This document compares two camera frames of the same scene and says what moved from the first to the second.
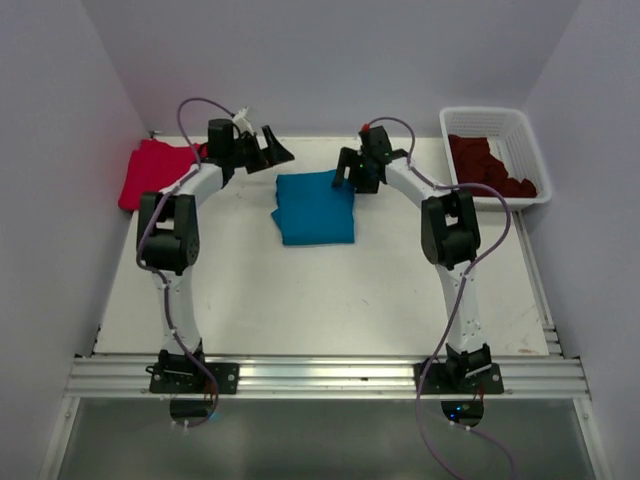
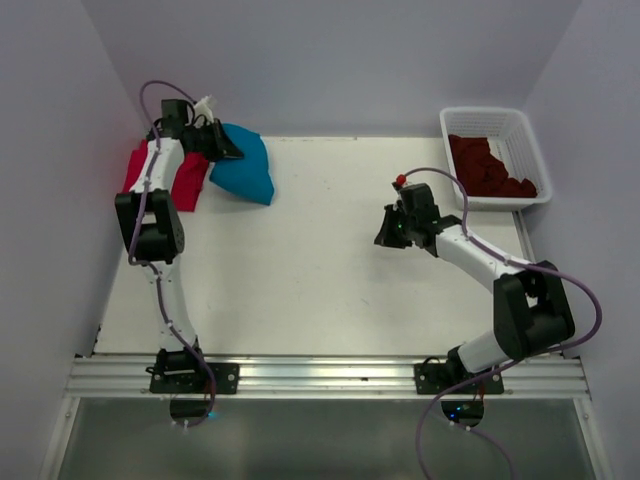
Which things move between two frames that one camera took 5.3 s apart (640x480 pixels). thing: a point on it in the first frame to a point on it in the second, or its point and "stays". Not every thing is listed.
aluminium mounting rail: (327, 378) stays
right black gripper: (349, 157) to (386, 237)
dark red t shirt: (475, 163) stays
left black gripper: (276, 153) to (222, 146)
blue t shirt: (311, 211) to (245, 176)
